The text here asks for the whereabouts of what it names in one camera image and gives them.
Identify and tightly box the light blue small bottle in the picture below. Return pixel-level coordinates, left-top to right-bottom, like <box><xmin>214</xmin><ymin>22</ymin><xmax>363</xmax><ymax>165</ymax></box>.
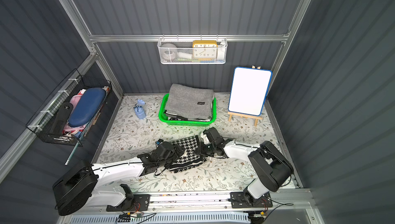
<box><xmin>134</xmin><ymin>99</ymin><xmax>146</xmax><ymax>120</ymax></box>

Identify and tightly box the white wire wall basket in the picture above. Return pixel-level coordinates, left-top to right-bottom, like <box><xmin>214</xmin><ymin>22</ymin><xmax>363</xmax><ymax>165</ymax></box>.
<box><xmin>157</xmin><ymin>37</ymin><xmax>228</xmax><ymax>65</ymax></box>

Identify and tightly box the black white houndstooth scarf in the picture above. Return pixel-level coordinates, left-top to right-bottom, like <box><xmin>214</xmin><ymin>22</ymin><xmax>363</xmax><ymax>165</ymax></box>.
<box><xmin>168</xmin><ymin>135</ymin><xmax>206</xmax><ymax>173</ymax></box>

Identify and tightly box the white tape roll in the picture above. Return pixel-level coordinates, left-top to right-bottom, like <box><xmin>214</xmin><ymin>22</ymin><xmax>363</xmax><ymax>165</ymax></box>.
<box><xmin>159</xmin><ymin>43</ymin><xmax>178</xmax><ymax>61</ymax></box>

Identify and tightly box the black remote handle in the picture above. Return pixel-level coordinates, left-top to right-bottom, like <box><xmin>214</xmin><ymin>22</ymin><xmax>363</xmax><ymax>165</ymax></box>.
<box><xmin>49</xmin><ymin>102</ymin><xmax>73</xmax><ymax>136</ymax></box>

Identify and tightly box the blue framed whiteboard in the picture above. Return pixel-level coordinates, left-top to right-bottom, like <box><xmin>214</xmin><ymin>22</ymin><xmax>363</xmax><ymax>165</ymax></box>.
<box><xmin>227</xmin><ymin>66</ymin><xmax>273</xmax><ymax>117</ymax></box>

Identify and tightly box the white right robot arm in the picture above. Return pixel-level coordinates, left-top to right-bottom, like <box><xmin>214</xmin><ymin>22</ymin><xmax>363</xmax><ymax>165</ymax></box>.
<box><xmin>197</xmin><ymin>127</ymin><xmax>294</xmax><ymax>207</ymax></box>

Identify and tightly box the yellow alarm clock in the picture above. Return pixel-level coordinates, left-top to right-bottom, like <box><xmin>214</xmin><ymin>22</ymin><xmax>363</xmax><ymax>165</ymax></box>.
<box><xmin>192</xmin><ymin>40</ymin><xmax>218</xmax><ymax>60</ymax></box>

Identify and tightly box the grey black checked scarf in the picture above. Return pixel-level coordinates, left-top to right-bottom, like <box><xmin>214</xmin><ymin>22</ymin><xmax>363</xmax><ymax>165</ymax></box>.
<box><xmin>164</xmin><ymin>111</ymin><xmax>211</xmax><ymax>122</ymax></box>

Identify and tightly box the black wire side basket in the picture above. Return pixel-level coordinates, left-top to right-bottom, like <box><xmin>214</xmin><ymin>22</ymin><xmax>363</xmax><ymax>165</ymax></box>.
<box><xmin>26</xmin><ymin>69</ymin><xmax>112</xmax><ymax>147</ymax></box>

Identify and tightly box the dark grey scarf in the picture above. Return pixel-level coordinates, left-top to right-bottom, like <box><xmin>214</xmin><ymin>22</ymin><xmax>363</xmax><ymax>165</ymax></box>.
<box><xmin>165</xmin><ymin>84</ymin><xmax>215</xmax><ymax>119</ymax></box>

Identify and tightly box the pink item in basket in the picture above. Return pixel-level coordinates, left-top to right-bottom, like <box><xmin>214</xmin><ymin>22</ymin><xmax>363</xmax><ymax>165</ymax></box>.
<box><xmin>63</xmin><ymin>89</ymin><xmax>86</xmax><ymax>137</ymax></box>

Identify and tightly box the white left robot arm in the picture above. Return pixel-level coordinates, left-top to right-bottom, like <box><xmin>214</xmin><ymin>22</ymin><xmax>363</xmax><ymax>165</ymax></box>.
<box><xmin>52</xmin><ymin>140</ymin><xmax>185</xmax><ymax>216</ymax></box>

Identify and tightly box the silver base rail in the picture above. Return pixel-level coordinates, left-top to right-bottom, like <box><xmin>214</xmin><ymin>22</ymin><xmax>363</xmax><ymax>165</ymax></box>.
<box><xmin>61</xmin><ymin>189</ymin><xmax>312</xmax><ymax>217</ymax></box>

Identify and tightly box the green plastic basket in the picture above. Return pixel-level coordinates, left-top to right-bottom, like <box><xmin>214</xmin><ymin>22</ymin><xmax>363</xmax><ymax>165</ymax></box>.
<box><xmin>158</xmin><ymin>94</ymin><xmax>217</xmax><ymax>127</ymax></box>

